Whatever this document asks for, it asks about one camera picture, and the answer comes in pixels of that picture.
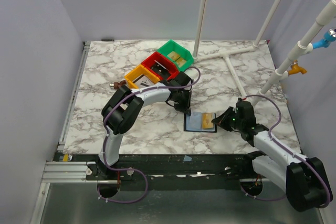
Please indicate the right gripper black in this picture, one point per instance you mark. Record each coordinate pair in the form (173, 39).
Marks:
(227, 118)

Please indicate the yellow items in green bin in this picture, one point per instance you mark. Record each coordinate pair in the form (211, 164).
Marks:
(176, 58)

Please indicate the blue faucet fitting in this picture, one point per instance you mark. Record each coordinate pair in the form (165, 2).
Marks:
(327, 39)

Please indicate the black card in red bin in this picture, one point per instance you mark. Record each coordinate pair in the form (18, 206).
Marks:
(160, 70)

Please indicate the green plastic bin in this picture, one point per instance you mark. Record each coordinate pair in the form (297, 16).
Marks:
(173, 46)

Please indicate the yellow plastic bin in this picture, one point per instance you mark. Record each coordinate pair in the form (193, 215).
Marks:
(137, 71)

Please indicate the red plastic bin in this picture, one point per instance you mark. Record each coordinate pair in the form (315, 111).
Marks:
(149, 62)

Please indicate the gold credit card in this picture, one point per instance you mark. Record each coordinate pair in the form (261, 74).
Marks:
(207, 120)

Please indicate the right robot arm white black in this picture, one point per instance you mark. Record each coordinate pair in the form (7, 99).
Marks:
(302, 179)

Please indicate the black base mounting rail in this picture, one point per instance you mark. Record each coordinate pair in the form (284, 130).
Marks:
(137, 172)

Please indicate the black leather card holder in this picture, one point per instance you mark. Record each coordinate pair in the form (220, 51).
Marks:
(192, 123)

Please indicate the white PVC pipe frame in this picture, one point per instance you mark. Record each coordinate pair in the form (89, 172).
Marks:
(302, 47)

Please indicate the white card in yellow bin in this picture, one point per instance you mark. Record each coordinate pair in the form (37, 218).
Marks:
(142, 81)

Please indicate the brown metal faucet fitting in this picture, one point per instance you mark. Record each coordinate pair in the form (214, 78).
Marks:
(116, 85)

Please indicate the orange faucet fitting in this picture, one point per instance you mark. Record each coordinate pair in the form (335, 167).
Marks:
(295, 69)

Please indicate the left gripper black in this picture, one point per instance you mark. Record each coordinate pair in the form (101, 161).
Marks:
(185, 108)

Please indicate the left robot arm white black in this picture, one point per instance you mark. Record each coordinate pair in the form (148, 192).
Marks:
(122, 110)

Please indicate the aluminium extrusion rail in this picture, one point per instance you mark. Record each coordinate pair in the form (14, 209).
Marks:
(65, 172)

